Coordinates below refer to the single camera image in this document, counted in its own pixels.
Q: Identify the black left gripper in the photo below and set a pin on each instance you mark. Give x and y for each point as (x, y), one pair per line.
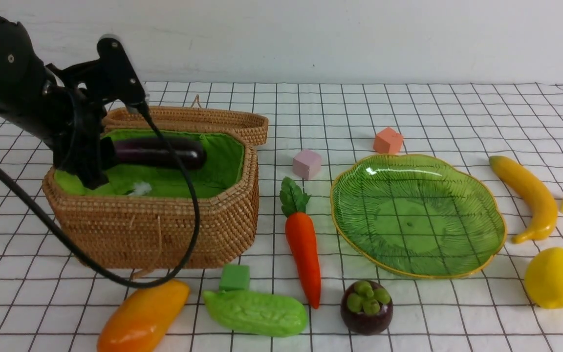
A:
(80, 148)

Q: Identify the yellow toy lemon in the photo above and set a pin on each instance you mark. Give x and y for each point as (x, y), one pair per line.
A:
(543, 279)

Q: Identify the purple toy eggplant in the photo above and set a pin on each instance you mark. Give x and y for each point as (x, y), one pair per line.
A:
(150, 151)

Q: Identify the yellow toy banana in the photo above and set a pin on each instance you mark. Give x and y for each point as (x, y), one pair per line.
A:
(535, 194)

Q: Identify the orange toy mango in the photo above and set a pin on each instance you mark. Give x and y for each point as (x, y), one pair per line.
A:
(142, 320)

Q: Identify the purple toy mangosteen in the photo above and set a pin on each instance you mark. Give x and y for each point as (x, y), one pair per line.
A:
(366, 308)

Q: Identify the orange toy carrot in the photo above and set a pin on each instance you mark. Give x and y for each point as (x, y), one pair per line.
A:
(301, 238)

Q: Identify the green toy bitter gourd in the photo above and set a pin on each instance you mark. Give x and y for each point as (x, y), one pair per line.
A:
(257, 313)

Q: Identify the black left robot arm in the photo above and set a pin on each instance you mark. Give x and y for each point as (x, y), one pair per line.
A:
(63, 117)

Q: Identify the woven wicker basket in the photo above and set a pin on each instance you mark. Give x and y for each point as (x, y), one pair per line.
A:
(143, 218)

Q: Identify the woven wicker basket lid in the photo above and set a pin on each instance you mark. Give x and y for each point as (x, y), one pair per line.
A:
(252, 128)

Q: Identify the green glass leaf plate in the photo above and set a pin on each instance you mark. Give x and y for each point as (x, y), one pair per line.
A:
(417, 216)

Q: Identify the green foam cube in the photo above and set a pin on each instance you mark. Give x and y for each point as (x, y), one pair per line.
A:
(234, 277)

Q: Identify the white grid tablecloth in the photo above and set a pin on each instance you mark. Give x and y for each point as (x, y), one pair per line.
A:
(51, 303)

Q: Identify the pink foam cube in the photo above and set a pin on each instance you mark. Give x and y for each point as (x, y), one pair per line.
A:
(307, 164)

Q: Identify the orange foam cube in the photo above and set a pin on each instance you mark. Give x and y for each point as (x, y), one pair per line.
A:
(388, 141)

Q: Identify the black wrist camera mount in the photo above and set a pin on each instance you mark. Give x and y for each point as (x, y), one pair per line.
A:
(109, 78)

